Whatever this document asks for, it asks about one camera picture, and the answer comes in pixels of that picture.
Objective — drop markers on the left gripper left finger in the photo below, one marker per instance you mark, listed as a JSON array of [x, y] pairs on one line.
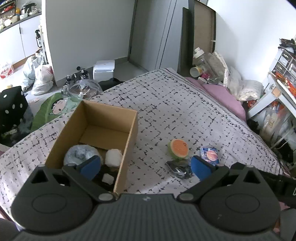
[[82, 176]]

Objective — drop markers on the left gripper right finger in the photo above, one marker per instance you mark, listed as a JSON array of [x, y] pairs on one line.
[[210, 177]]

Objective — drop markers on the blue planet tissue pack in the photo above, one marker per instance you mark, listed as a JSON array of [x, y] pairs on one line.
[[210, 154]]

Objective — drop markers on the fluffy grey-blue plush ball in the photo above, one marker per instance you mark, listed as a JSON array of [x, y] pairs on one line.
[[78, 154]]

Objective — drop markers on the black white small plush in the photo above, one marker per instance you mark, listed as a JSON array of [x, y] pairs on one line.
[[106, 177]]

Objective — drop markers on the dark crinkled plastic bag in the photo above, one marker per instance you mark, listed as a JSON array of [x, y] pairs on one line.
[[180, 168]]

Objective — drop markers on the white fluffy plush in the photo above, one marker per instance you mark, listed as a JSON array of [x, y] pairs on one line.
[[113, 158]]

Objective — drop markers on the orange green watermelon plush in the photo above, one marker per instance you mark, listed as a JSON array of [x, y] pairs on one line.
[[178, 148]]

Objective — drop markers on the brown cardboard box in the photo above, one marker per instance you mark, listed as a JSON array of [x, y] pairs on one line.
[[102, 126]]

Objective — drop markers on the white patterned bed blanket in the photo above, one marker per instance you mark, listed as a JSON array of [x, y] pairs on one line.
[[171, 107]]

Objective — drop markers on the green cartoon cushion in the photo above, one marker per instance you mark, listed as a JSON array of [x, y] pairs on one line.
[[53, 107]]

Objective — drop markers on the pink pillow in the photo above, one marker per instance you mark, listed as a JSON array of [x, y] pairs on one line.
[[222, 95]]

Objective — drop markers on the white crumpled plastic bags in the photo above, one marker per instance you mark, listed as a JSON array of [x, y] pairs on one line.
[[229, 77]]

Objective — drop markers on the black dotted dice stool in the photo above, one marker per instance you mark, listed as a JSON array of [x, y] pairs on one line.
[[13, 107]]

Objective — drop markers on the paper cup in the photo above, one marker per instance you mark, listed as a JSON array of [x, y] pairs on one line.
[[198, 71]]

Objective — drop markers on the white small box appliance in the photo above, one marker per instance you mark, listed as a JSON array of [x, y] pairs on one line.
[[103, 70]]

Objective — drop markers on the clear plastic bottle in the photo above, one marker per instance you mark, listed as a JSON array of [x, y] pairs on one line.
[[201, 58]]

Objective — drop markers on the white desk shelf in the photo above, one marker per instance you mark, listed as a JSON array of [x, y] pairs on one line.
[[277, 105]]

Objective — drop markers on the brown folded board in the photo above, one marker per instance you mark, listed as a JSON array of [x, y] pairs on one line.
[[198, 30]]

